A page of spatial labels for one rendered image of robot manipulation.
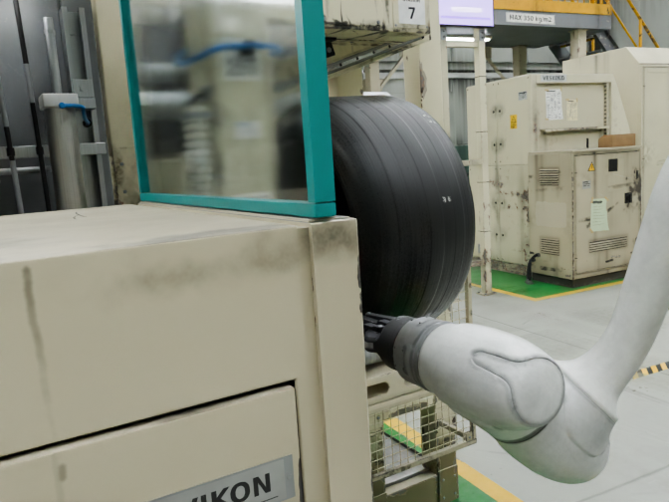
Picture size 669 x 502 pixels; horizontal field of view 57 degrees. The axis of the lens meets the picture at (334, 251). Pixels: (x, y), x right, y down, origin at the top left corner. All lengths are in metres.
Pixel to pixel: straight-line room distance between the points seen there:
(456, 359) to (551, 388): 0.10
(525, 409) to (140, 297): 0.41
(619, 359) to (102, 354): 0.60
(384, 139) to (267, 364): 0.80
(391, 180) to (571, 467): 0.60
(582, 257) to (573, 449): 5.31
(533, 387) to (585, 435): 0.16
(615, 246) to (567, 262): 0.55
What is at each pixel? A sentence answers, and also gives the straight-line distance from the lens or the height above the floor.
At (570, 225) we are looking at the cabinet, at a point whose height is 0.58.
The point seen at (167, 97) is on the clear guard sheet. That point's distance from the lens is 0.83.
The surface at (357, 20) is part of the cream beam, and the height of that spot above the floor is 1.66.
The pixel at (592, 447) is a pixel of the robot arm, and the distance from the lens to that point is 0.83.
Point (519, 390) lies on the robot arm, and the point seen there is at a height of 1.07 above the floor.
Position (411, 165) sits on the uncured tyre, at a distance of 1.21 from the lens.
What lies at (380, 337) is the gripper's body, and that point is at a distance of 0.84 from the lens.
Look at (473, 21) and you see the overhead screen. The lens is 5.65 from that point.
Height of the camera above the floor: 1.31
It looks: 8 degrees down
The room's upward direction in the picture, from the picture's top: 4 degrees counter-clockwise
